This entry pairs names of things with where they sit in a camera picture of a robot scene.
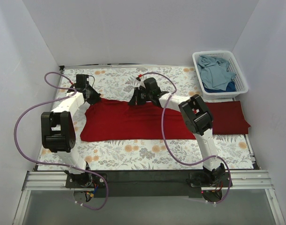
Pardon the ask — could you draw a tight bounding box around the floral patterned table mat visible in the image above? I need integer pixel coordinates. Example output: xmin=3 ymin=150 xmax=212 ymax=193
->
xmin=37 ymin=66 xmax=255 ymax=171

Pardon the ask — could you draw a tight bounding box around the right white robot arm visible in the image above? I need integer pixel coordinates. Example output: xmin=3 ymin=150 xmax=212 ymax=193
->
xmin=128 ymin=75 xmax=225 ymax=186

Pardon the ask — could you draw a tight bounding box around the dark blue t shirt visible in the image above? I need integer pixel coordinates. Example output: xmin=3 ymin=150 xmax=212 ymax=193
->
xmin=204 ymin=81 xmax=236 ymax=93

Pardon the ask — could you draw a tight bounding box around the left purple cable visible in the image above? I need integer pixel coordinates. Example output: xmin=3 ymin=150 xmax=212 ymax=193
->
xmin=14 ymin=71 xmax=110 ymax=210

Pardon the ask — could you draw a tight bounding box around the aluminium frame rail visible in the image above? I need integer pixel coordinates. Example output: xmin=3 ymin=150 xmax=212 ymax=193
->
xmin=22 ymin=170 xmax=274 ymax=191

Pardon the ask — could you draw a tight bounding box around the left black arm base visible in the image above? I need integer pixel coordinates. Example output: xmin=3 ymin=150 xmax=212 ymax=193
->
xmin=65 ymin=173 xmax=105 ymax=188

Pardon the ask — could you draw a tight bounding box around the folded dark red t shirt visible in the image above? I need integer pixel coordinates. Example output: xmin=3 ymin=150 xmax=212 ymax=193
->
xmin=206 ymin=101 xmax=250 ymax=135

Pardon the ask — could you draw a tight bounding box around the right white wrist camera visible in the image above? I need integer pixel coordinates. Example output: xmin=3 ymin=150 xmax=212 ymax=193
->
xmin=136 ymin=74 xmax=146 ymax=90

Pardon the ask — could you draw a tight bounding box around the light blue t shirt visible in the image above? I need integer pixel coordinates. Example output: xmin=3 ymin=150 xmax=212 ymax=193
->
xmin=197 ymin=55 xmax=236 ymax=90

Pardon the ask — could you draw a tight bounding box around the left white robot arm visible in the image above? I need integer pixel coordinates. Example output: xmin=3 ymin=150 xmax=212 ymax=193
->
xmin=41 ymin=74 xmax=101 ymax=188

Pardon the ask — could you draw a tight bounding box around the white plastic basket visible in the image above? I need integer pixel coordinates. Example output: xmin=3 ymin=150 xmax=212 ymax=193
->
xmin=192 ymin=50 xmax=249 ymax=100

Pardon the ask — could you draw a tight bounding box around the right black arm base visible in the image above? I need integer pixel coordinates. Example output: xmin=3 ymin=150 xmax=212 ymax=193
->
xmin=186 ymin=171 xmax=230 ymax=188

